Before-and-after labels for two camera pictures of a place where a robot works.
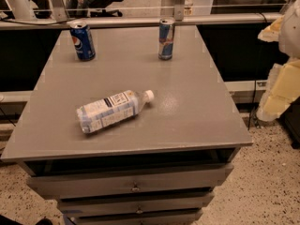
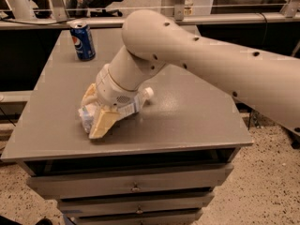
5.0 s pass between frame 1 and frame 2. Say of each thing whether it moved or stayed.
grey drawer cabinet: stayed
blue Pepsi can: stayed
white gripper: moved
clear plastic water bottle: stayed
